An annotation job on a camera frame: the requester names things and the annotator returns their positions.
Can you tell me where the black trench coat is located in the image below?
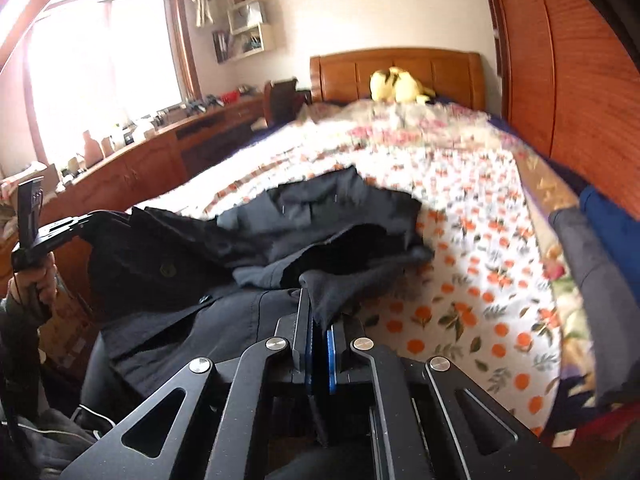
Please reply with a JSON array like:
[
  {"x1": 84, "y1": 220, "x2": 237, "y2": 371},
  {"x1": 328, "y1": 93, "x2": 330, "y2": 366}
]
[{"x1": 86, "y1": 167, "x2": 434, "y2": 396}]

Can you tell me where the left hand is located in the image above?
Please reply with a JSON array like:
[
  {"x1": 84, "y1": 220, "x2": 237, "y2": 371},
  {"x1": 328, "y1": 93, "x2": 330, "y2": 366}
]
[{"x1": 8, "y1": 252, "x2": 58, "y2": 307}]

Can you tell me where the wooden desk cabinet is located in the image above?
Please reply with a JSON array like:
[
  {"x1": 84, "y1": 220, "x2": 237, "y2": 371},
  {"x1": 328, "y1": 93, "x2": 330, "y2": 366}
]
[{"x1": 39, "y1": 94, "x2": 266, "y2": 306}]

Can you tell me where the orange print bed sheet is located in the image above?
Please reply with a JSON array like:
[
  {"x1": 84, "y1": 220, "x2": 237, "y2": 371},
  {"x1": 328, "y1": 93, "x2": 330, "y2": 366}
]
[{"x1": 153, "y1": 115, "x2": 566, "y2": 434}]

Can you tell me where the window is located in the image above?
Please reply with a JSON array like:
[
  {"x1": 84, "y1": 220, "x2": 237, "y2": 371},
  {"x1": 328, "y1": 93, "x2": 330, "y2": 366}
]
[{"x1": 23, "y1": 0, "x2": 201, "y2": 162}]

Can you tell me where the grey folded garment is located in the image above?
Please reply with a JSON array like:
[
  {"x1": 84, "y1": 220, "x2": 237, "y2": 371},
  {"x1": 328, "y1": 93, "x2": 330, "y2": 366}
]
[{"x1": 549, "y1": 207, "x2": 639, "y2": 404}]

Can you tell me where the red basket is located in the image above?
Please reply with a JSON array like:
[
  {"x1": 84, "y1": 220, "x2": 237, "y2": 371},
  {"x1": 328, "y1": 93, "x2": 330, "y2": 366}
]
[{"x1": 220, "y1": 89, "x2": 241, "y2": 105}]

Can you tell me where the blue folded garment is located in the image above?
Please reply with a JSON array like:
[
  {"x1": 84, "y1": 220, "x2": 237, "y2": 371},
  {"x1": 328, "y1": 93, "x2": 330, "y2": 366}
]
[{"x1": 579, "y1": 185, "x2": 640, "y2": 301}]

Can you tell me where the wooden chair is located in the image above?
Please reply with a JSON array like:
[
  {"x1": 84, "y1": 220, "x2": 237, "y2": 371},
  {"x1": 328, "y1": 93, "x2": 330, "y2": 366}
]
[{"x1": 250, "y1": 78, "x2": 311, "y2": 131}]

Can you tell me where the floral quilt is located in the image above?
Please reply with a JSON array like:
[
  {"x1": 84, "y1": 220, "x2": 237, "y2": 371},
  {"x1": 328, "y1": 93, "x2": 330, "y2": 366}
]
[{"x1": 296, "y1": 100, "x2": 579, "y2": 214}]

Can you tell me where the yellow plush toy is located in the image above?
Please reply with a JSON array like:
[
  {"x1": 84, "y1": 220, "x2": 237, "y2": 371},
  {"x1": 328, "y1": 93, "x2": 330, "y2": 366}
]
[{"x1": 370, "y1": 67, "x2": 437, "y2": 104}]

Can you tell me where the wooden headboard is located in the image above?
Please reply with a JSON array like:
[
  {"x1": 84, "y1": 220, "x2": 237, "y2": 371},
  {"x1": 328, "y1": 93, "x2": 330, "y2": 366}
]
[{"x1": 310, "y1": 47, "x2": 486, "y2": 110}]

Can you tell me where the wooden louvered wardrobe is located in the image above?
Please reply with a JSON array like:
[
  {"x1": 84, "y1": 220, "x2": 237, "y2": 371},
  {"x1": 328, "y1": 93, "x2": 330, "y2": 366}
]
[{"x1": 490, "y1": 0, "x2": 639, "y2": 217}]

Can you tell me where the white wall shelf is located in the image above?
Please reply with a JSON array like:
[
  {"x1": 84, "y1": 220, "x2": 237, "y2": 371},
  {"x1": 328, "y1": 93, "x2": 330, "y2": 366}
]
[{"x1": 213, "y1": 0, "x2": 276, "y2": 64}]

